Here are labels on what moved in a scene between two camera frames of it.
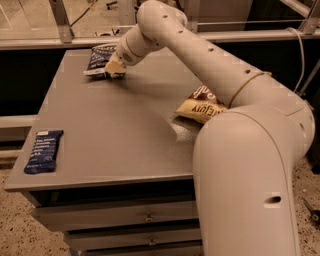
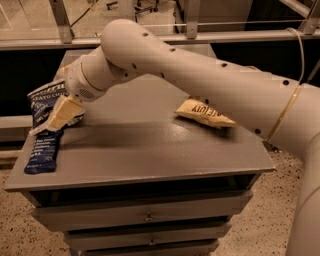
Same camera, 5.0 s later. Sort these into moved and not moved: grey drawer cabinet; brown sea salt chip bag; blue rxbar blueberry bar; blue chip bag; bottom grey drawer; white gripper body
Moved: blue chip bag; white gripper body
Not moved: grey drawer cabinet; brown sea salt chip bag; blue rxbar blueberry bar; bottom grey drawer
